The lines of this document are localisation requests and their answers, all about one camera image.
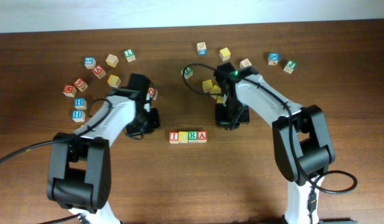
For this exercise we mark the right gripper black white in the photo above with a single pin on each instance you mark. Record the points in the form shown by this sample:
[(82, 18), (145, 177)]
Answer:
[(221, 117)]

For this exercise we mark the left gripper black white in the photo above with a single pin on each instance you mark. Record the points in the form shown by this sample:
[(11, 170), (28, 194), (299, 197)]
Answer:
[(151, 122)]

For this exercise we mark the red A letter block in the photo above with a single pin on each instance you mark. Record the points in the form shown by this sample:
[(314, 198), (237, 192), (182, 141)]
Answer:
[(202, 136)]

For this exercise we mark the red I letter block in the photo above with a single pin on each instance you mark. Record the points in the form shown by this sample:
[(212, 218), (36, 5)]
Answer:
[(174, 137)]

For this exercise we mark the green R letter block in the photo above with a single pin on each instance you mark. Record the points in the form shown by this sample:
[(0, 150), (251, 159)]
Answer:
[(192, 136)]

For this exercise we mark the yellow C letter block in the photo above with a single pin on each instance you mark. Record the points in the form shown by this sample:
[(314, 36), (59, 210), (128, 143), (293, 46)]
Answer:
[(183, 137)]

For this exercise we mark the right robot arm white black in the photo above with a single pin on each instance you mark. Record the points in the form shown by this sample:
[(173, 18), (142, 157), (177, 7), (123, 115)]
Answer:
[(303, 148)]

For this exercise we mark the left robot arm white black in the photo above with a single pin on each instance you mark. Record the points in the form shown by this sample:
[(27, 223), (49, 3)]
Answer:
[(79, 178)]

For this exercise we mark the yellow E cluster block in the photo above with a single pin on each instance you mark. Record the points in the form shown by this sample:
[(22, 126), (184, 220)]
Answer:
[(220, 99)]

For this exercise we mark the red Q letter block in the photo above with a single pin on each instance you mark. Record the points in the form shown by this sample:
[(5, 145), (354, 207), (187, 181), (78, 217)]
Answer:
[(152, 93)]

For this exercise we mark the yellow cluster block middle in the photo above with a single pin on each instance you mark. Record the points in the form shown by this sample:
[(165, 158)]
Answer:
[(215, 91)]

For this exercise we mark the yellow cluster block left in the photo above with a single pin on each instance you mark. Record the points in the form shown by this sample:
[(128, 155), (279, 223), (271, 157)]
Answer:
[(207, 85)]

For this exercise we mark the yellow block upper left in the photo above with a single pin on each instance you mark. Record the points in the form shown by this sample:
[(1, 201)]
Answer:
[(114, 81)]

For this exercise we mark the blue D sided block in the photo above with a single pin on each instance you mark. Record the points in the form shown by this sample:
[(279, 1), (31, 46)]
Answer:
[(245, 63)]

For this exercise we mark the green Z letter block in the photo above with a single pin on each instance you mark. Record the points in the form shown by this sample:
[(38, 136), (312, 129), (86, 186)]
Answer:
[(186, 72)]

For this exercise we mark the yellow block top centre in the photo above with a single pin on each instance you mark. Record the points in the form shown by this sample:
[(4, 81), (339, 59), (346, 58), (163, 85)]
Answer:
[(224, 54)]

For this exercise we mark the red A block left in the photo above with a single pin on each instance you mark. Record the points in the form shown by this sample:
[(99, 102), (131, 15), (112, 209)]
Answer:
[(99, 71)]

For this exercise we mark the green L letter block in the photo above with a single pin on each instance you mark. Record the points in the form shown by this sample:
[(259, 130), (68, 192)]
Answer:
[(129, 55)]

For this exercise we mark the blue H block lower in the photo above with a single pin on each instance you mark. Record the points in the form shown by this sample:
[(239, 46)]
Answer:
[(78, 116)]

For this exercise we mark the blue h block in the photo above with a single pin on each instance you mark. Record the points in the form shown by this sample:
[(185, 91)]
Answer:
[(78, 116), (80, 104)]

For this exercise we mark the blue H block upper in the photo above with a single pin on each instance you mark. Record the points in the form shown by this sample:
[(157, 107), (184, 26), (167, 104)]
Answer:
[(80, 104)]

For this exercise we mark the plain wood yellow-edged block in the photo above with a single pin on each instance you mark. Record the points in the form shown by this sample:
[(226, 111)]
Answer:
[(112, 60)]

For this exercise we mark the blue X letter block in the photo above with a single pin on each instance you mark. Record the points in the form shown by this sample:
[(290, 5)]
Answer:
[(273, 58)]

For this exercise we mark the blue-sided block top centre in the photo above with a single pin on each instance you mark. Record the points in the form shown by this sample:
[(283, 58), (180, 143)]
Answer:
[(201, 48)]

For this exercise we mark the red 9 number block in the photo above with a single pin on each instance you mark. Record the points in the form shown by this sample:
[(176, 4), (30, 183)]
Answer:
[(80, 84)]

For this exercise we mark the blue S letter block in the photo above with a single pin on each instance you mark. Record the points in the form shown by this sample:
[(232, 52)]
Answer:
[(89, 62)]

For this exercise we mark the red M letter block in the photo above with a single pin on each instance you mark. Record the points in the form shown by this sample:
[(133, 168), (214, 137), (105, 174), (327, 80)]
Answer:
[(69, 90)]

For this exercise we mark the green J letter block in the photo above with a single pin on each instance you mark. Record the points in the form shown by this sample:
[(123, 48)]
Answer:
[(290, 66)]

